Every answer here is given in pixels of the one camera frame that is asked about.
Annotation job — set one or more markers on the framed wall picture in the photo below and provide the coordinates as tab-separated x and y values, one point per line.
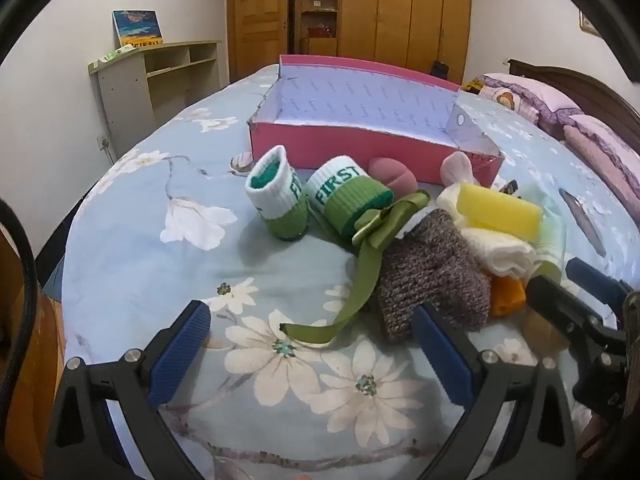
589	24

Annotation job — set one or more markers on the pink cardboard box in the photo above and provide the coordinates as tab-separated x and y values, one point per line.
350	145

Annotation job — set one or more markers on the wooden wardrobe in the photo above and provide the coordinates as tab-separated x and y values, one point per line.
390	10

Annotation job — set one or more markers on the red item on shelf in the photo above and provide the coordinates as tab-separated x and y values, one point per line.
318	33

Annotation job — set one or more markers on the brown ball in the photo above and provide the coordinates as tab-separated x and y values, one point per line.
542	332

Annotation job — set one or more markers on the green white packet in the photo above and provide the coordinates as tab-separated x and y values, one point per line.
117	53

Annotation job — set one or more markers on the dark phone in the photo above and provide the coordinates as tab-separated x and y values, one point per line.
580	220

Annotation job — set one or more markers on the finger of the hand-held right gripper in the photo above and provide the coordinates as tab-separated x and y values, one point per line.
560	305
595	280

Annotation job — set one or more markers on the light green cloth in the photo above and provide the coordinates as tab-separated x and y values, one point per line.
550	220

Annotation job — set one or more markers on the brown wooden furniture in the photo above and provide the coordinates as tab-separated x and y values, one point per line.
45	360

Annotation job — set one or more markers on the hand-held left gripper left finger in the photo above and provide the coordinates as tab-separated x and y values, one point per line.
185	350

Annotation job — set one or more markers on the yellow sponge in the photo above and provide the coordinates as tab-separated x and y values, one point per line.
500	210

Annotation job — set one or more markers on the beige shelf desk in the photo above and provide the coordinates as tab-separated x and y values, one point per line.
125	105

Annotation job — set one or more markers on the green white sock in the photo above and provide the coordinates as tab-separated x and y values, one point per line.
280	185
345	195

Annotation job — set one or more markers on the black bag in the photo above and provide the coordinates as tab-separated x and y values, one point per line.
439	70

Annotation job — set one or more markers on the blue yellow painting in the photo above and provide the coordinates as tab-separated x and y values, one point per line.
137	27

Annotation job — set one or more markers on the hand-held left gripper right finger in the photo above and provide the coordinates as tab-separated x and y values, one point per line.
445	360

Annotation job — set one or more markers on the pink pillow with bear print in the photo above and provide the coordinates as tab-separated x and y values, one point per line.
530	97

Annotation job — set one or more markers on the wall socket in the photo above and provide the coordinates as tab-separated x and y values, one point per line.
104	142

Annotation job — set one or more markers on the yellow black cloth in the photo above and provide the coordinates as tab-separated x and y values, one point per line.
471	86

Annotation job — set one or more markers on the green ribbon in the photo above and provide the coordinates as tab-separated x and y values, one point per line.
370	260

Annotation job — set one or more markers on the grey knitted sock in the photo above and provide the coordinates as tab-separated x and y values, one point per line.
430	270

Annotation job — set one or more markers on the wooden door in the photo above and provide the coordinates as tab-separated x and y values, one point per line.
255	35

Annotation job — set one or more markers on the bed with blue floral sheet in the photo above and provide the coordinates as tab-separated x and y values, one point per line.
150	260

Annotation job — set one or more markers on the pink purple frilled pillow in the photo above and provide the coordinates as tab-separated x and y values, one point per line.
605	155

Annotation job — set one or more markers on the orange cloth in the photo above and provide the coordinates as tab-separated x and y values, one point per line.
505	295

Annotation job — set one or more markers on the pink makeup sponge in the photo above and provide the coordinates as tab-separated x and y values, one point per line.
390	175

